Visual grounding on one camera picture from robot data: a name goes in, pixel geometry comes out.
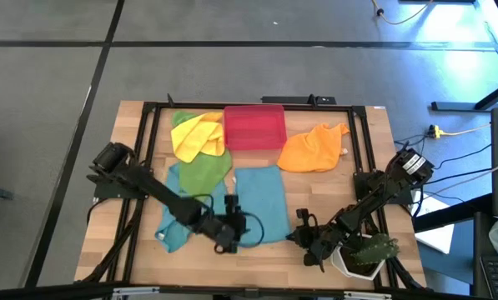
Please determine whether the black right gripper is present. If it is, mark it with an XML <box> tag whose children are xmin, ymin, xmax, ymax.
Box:
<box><xmin>285</xmin><ymin>207</ymin><xmax>341</xmax><ymax>274</ymax></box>

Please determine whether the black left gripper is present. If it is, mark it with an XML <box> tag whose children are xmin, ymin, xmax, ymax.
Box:
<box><xmin>202</xmin><ymin>194</ymin><xmax>249</xmax><ymax>255</ymax></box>

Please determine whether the blue microfiber towel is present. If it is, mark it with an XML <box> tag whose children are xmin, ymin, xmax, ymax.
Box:
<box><xmin>234</xmin><ymin>165</ymin><xmax>292</xmax><ymax>248</ymax></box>
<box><xmin>154</xmin><ymin>162</ymin><xmax>229</xmax><ymax>254</ymax></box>

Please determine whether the orange microfiber towel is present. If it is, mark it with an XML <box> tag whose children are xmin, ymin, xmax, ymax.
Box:
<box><xmin>276</xmin><ymin>122</ymin><xmax>351</xmax><ymax>173</ymax></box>

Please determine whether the yellow microfiber towel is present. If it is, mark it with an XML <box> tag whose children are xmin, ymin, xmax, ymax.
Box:
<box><xmin>170</xmin><ymin>111</ymin><xmax>227</xmax><ymax>164</ymax></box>

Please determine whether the green microfiber towel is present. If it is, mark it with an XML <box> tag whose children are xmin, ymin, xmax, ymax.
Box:
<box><xmin>172</xmin><ymin>110</ymin><xmax>234</xmax><ymax>198</ymax></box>

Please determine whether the red plastic basket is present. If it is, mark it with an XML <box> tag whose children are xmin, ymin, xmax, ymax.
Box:
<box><xmin>222</xmin><ymin>103</ymin><xmax>288</xmax><ymax>152</ymax></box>

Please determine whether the white hexagonal plant pot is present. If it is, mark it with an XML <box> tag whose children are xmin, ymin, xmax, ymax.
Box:
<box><xmin>329</xmin><ymin>232</ymin><xmax>390</xmax><ymax>281</ymax></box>

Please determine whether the green cactus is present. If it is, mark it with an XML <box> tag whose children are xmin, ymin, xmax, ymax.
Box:
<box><xmin>350</xmin><ymin>232</ymin><xmax>401</xmax><ymax>267</ymax></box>

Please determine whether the white paper sheet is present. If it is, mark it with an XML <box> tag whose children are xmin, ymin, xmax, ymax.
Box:
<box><xmin>413</xmin><ymin>190</ymin><xmax>456</xmax><ymax>255</ymax></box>

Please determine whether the yellow power plug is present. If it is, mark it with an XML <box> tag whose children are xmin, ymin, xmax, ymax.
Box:
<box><xmin>426</xmin><ymin>123</ymin><xmax>446</xmax><ymax>140</ymax></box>

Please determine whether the black desk leg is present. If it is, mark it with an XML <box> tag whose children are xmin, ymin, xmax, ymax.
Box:
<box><xmin>430</xmin><ymin>77</ymin><xmax>498</xmax><ymax>113</ymax></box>

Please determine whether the black left camera cable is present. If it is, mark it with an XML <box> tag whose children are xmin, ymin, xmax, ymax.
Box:
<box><xmin>238</xmin><ymin>211</ymin><xmax>266</xmax><ymax>248</ymax></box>

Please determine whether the silver frame bracket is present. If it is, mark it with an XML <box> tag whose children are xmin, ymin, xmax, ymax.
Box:
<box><xmin>342</xmin><ymin>290</ymin><xmax>394</xmax><ymax>300</ymax></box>
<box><xmin>111</xmin><ymin>286</ymin><xmax>161</xmax><ymax>298</ymax></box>

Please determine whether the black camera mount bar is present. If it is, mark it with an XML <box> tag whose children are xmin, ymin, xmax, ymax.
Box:
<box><xmin>260</xmin><ymin>94</ymin><xmax>338</xmax><ymax>107</ymax></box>

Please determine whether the black aluminium table frame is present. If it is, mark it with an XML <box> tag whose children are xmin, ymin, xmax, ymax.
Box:
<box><xmin>73</xmin><ymin>93</ymin><xmax>428</xmax><ymax>298</ymax></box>

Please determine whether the black floor cable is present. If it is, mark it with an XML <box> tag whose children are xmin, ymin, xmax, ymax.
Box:
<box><xmin>434</xmin><ymin>142</ymin><xmax>493</xmax><ymax>170</ymax></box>

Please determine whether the yellow power cable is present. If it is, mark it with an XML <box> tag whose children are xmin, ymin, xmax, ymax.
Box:
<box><xmin>442</xmin><ymin>122</ymin><xmax>492</xmax><ymax>138</ymax></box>

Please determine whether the white floor cable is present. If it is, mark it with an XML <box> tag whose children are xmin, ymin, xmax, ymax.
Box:
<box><xmin>371</xmin><ymin>0</ymin><xmax>435</xmax><ymax>26</ymax></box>

